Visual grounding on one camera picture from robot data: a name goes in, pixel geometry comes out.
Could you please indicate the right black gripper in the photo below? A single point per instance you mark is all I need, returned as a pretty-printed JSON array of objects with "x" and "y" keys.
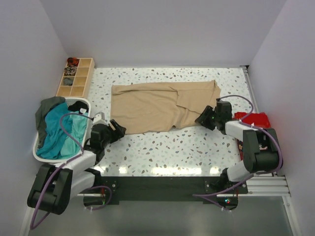
[{"x": 203, "y": 119}]

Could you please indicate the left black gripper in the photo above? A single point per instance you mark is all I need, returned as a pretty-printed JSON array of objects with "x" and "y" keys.
[{"x": 118, "y": 132}]

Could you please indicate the beige t shirt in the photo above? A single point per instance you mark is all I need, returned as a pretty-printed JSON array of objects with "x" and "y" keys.
[{"x": 160, "y": 107}]

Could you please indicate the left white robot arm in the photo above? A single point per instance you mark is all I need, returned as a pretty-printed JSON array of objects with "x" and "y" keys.
[{"x": 55, "y": 185}]

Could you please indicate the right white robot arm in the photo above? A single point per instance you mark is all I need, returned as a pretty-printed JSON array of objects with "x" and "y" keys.
[{"x": 261, "y": 150}]

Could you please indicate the light mint t shirt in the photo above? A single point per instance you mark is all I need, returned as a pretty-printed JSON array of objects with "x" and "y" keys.
[{"x": 76, "y": 126}]

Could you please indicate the black garment with white tag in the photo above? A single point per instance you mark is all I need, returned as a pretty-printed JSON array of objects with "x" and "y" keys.
[{"x": 79, "y": 107}]

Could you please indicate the red cartoon folded t shirt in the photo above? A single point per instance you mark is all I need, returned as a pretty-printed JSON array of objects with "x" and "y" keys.
[{"x": 259, "y": 119}]

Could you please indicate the white laundry basket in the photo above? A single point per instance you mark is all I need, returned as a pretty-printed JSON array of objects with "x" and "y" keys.
[{"x": 61, "y": 124}]

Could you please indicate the teal blue t shirt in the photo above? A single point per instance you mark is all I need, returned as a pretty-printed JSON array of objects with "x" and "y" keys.
[{"x": 55, "y": 135}]

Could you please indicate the wooden compartment organizer box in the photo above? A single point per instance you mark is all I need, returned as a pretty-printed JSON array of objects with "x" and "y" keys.
[{"x": 82, "y": 80}]

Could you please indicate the grey item in organizer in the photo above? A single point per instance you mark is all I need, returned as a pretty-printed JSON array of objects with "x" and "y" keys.
[{"x": 67, "y": 81}]

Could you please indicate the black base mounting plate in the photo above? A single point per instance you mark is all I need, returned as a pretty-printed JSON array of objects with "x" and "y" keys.
[{"x": 209, "y": 190}]

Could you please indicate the dark grey t shirt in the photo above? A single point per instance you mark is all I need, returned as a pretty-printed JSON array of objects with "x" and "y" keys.
[{"x": 46, "y": 106}]

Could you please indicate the dark patterned item in organizer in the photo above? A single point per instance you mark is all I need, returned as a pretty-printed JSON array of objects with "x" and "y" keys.
[{"x": 70, "y": 71}]

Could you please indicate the orange black item in organizer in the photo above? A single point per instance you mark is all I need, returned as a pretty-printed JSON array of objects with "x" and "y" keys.
[{"x": 72, "y": 61}]

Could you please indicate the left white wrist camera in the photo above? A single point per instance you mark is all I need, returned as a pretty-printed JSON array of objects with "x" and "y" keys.
[{"x": 99, "y": 118}]

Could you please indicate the aluminium rail frame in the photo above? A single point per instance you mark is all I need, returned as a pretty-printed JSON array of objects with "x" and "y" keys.
[{"x": 257, "y": 186}]

